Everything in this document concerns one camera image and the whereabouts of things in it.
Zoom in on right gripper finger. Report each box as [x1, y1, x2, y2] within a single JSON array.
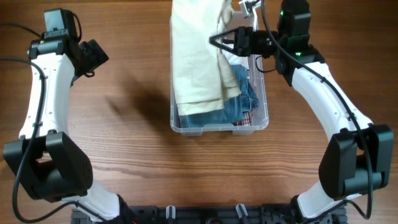
[[209, 37, 234, 54], [211, 29, 239, 40]]

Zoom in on clear plastic storage bin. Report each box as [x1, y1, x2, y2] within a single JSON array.
[[170, 24, 269, 136]]

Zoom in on white printed t-shirt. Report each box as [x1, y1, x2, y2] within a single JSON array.
[[222, 50, 249, 68]]

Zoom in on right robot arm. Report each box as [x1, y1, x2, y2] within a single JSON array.
[[209, 0, 394, 223]]

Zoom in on cream cloth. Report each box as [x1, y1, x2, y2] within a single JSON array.
[[170, 0, 241, 116]]

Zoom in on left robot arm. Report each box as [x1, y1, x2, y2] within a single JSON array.
[[4, 8, 134, 223]]

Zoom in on red plaid shirt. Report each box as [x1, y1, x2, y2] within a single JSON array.
[[233, 110, 254, 126]]

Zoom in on blue denim jeans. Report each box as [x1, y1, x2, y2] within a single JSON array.
[[179, 65, 259, 128]]

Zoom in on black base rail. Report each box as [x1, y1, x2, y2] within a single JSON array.
[[70, 203, 346, 224]]

